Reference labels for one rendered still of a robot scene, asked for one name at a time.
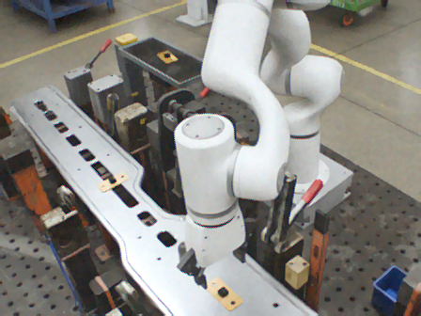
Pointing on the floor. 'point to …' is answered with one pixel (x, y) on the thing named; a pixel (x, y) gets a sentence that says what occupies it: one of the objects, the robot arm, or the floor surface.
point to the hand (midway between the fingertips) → (220, 268)
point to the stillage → (57, 7)
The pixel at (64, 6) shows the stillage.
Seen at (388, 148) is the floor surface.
